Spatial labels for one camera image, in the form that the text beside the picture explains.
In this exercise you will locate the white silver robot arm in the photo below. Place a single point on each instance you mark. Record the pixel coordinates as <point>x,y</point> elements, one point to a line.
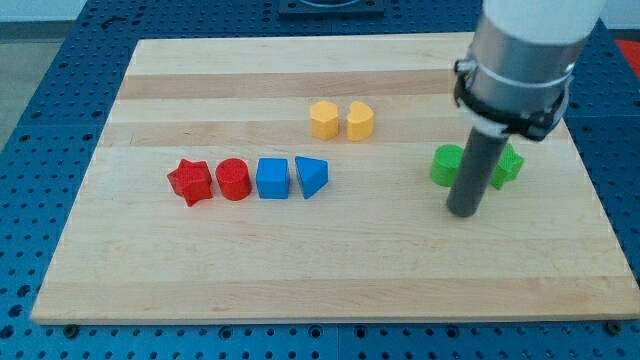
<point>516,74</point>

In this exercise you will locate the blue cube block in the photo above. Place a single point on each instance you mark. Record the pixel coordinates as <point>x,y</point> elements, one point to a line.
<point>272,178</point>

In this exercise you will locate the blue triangle block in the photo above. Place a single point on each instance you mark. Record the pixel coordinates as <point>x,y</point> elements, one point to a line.
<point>312,174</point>

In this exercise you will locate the yellow pentagon block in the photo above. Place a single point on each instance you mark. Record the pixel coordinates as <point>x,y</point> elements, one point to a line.
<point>324,117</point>

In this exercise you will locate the yellow heart block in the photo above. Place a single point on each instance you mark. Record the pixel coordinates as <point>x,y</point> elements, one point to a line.
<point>360,121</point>

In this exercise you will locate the wooden board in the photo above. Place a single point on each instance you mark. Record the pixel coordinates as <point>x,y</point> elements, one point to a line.
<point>375,244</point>

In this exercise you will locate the red cylinder block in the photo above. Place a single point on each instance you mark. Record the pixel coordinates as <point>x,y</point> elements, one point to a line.
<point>233,178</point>

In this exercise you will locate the red star block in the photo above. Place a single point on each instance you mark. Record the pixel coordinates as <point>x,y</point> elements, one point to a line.
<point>192,181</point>

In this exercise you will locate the green cylinder block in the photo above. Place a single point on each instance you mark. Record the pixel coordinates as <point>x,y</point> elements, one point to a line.
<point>446,161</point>

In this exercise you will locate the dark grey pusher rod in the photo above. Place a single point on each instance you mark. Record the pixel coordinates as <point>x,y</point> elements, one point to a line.
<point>480,158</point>

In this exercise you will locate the green star block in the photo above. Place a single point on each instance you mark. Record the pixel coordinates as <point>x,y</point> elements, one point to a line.
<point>507,168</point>

